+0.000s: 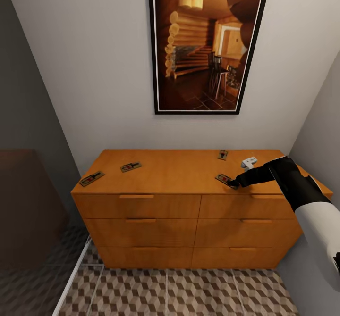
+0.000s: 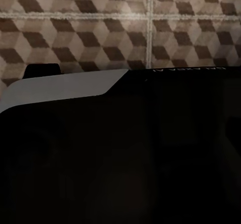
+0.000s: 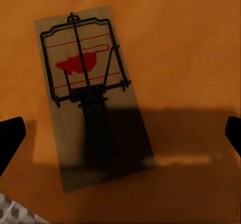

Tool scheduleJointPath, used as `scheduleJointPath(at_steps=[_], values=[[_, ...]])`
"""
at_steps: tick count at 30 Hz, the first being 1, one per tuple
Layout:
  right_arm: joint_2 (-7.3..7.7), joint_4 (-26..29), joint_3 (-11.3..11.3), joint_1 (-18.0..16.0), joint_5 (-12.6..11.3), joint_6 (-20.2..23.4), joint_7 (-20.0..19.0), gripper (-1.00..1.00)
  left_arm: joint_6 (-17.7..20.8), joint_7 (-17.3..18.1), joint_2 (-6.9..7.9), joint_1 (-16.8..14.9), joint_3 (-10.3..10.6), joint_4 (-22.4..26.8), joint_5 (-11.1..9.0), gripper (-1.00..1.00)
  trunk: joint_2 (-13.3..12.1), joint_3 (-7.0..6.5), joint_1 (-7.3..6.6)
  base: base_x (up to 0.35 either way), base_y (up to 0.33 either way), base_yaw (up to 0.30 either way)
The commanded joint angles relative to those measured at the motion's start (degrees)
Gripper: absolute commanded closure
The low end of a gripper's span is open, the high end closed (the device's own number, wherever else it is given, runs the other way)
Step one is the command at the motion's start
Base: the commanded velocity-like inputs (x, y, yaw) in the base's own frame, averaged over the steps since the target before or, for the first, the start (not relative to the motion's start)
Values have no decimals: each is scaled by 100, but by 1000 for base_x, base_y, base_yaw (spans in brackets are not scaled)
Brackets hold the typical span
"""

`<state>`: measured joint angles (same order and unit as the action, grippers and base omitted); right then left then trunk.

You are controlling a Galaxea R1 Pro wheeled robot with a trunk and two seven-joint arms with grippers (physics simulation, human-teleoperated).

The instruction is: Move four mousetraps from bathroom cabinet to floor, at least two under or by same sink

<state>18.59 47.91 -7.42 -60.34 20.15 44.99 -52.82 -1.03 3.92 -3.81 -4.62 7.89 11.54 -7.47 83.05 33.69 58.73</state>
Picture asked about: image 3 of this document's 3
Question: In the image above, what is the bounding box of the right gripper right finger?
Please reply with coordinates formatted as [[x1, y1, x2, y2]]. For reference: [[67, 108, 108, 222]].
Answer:
[[225, 116, 241, 157]]

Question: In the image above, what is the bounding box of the mousetrap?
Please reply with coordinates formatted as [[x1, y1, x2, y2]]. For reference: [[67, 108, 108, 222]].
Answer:
[[34, 5, 157, 193]]

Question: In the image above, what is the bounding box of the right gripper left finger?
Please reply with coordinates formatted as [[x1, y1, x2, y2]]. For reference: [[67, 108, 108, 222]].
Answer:
[[0, 117, 26, 177]]

